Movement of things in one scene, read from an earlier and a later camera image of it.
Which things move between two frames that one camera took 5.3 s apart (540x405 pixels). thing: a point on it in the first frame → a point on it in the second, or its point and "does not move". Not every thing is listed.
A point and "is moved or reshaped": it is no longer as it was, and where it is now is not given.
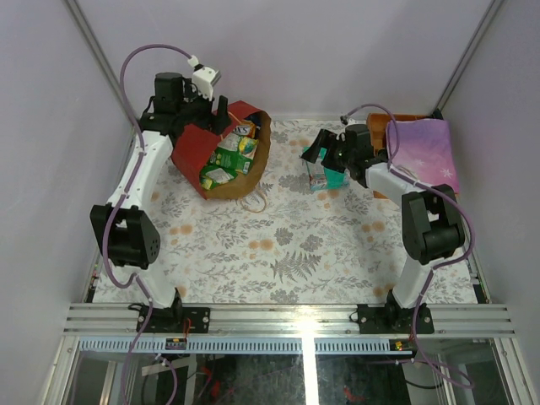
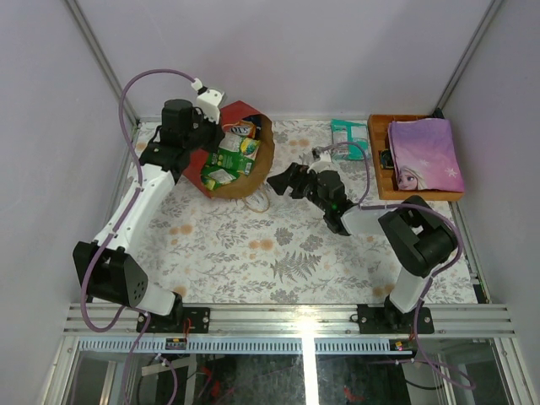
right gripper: (325, 139) → (294, 177)
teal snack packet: (322, 178) is moved or reshaped
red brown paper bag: (195, 144) does not move
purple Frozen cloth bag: (425, 152) does not move
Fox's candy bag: (247, 128) does not move
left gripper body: (207, 114) → (209, 132)
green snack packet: (213, 175) does not move
